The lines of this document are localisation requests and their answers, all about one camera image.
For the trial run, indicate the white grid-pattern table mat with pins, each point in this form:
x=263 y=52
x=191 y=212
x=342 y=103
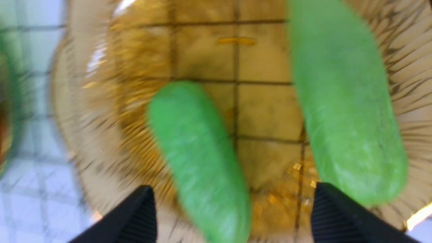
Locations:
x=41 y=196

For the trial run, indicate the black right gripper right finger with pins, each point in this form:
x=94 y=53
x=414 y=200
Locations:
x=336 y=218

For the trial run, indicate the amber transparent plastic plate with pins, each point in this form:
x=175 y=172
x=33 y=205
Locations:
x=117 y=53

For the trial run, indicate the green toy bitter gourd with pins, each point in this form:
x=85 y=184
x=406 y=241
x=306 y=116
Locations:
x=197 y=148
x=343 y=91

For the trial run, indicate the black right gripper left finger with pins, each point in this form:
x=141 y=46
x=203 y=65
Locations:
x=134 y=220

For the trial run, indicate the green transparent plastic plate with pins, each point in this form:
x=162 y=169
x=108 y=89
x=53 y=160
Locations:
x=12 y=104

